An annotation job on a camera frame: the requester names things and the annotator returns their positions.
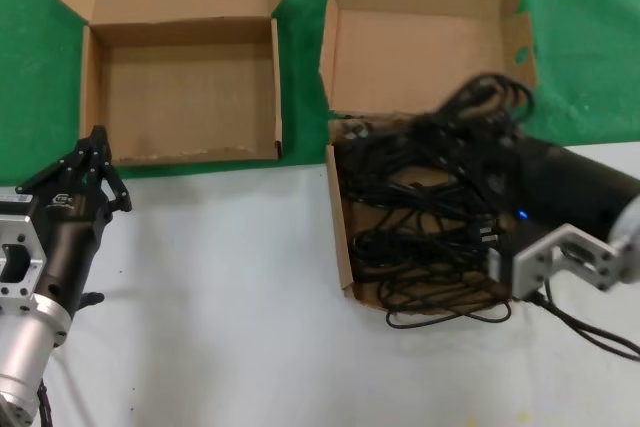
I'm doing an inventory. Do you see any silver left camera mount bracket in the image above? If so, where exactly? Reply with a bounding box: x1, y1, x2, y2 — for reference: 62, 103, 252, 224
0, 186, 49, 316

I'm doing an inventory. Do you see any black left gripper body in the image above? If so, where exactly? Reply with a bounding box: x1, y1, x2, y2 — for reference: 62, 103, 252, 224
29, 179, 113, 319

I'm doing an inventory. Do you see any green table cloth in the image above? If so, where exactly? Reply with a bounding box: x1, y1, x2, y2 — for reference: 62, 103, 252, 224
0, 0, 640, 183

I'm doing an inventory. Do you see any tangled black cables pile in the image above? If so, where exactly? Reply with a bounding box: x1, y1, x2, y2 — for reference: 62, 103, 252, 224
335, 116, 514, 331

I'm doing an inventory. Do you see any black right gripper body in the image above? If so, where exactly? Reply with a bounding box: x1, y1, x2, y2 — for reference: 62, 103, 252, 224
479, 134, 640, 248

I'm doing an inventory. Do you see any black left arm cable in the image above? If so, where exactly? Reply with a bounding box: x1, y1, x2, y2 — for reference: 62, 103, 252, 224
35, 377, 55, 427

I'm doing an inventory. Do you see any silver camera mount bracket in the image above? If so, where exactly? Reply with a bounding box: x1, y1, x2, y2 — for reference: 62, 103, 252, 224
487, 223, 625, 304
0, 186, 49, 316

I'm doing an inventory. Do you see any torn-edged cardboard box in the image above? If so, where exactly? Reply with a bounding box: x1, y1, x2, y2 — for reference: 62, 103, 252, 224
318, 0, 540, 309

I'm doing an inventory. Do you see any silver right camera mount bracket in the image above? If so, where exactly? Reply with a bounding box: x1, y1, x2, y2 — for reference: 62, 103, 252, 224
487, 223, 625, 304

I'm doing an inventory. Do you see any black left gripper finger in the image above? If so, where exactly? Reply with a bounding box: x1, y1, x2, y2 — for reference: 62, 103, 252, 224
14, 125, 105, 197
94, 127, 135, 216

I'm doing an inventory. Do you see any black power cord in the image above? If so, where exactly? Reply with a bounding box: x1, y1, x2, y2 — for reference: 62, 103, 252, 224
409, 74, 537, 183

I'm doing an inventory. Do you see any cardboard box with oval holes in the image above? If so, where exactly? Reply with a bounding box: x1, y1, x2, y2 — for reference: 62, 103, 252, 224
55, 0, 297, 168

